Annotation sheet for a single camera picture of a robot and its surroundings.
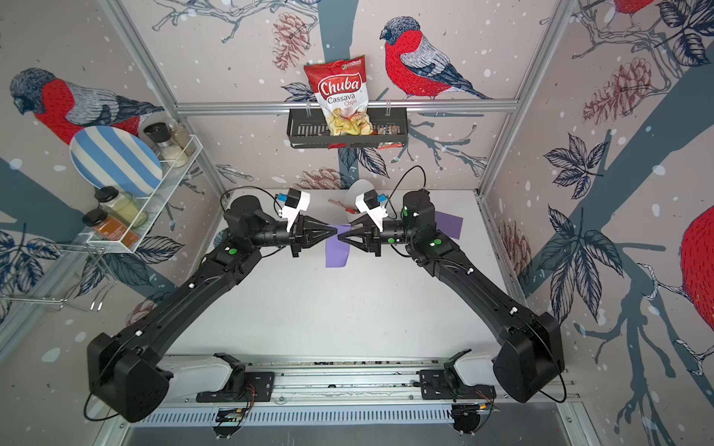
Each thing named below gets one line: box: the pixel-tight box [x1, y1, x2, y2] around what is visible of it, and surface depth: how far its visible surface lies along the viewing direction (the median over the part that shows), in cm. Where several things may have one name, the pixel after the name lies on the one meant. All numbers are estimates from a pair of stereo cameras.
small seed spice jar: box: [168, 119, 197, 157], surface depth 87 cm
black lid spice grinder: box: [143, 121, 188, 169], surface depth 83 cm
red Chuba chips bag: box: [304, 54, 374, 136], surface depth 83 cm
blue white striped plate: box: [68, 125, 164, 198], surface depth 73 cm
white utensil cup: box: [344, 178, 375, 223], surface depth 106 cm
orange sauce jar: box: [81, 209, 141, 249], surface depth 63 cm
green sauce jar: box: [93, 185, 149, 230], surface depth 67 cm
